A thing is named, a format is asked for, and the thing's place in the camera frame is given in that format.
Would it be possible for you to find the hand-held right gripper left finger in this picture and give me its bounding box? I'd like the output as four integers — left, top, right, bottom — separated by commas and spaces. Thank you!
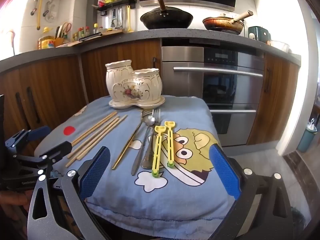
27, 146, 111, 240

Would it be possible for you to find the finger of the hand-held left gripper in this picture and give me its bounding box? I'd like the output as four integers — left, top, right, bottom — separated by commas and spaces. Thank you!
15, 141, 73, 178
5, 126, 51, 153

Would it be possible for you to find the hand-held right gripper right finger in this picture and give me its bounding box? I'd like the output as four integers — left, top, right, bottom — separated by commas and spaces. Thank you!
209, 144, 295, 240

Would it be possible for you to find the wooden chopstick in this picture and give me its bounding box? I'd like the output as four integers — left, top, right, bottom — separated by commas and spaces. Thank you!
71, 111, 118, 146
67, 116, 119, 159
76, 115, 128, 161
65, 117, 120, 168

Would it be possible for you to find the gold metal fork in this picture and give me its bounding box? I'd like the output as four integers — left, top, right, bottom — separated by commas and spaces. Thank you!
112, 110, 150, 170

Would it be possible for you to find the silver flower-shaped spoon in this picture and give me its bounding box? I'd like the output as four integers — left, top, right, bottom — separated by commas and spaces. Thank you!
131, 116, 156, 176

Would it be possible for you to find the silver metal fork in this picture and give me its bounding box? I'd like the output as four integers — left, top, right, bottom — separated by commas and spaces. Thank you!
141, 109, 161, 169

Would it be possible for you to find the yellow plastic sealing clip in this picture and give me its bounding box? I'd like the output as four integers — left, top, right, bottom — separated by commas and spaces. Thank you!
164, 121, 177, 168
151, 126, 167, 178

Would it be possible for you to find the cream floral ceramic utensil holder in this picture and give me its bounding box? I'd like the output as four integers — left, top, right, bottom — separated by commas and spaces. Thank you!
105, 60, 163, 103

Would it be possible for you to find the person's left hand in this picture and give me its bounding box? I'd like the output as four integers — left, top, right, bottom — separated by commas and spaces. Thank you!
0, 190, 29, 215

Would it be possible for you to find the blue cartoon printed cloth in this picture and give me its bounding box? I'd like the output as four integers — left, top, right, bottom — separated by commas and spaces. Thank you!
34, 95, 235, 225

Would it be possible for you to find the stainless steel built-in oven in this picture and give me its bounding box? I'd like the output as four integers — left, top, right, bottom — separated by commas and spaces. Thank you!
161, 45, 265, 147

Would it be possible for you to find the teal bin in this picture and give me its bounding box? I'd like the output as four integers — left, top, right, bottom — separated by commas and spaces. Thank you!
297, 119, 319, 153

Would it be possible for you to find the cream ceramic holder tray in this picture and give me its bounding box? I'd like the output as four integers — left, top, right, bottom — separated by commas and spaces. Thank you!
109, 95, 166, 109

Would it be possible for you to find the yellow cooking oil bottle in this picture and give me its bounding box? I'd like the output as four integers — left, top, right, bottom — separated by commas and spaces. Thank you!
37, 27, 55, 50

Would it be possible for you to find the black kitchen knife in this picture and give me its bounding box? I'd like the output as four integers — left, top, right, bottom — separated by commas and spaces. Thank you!
79, 32, 103, 42

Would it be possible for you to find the wooden cabinet beside oven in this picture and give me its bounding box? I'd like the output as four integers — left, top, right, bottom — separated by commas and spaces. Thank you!
81, 40, 162, 105

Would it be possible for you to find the clear plastic container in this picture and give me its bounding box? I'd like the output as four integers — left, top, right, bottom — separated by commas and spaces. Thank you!
269, 40, 290, 53

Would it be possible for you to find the grey kitchen countertop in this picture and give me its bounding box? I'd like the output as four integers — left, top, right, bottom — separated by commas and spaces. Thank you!
0, 29, 302, 74

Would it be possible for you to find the hanging yellow ladle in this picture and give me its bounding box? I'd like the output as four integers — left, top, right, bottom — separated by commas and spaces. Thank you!
126, 5, 134, 33

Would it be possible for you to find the green countertop appliance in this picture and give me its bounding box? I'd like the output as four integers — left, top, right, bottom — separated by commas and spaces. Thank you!
248, 26, 270, 42

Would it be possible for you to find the wooden cabinet with two handles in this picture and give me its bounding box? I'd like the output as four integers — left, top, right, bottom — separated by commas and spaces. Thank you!
0, 55, 84, 155

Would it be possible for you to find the wooden cabinet with black handle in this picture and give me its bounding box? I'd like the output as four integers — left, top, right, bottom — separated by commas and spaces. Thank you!
247, 54, 300, 146

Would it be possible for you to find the yellow gas hose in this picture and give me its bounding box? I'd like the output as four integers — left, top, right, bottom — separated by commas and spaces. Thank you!
36, 0, 42, 30

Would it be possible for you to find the brown frying pan wooden handle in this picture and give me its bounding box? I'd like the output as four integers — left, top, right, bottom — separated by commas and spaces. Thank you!
202, 10, 254, 32

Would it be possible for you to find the black wall spice shelf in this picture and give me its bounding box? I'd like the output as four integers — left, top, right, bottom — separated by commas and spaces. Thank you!
96, 0, 137, 15

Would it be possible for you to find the black wok with wooden handle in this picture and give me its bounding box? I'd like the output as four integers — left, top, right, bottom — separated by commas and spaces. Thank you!
140, 0, 194, 30

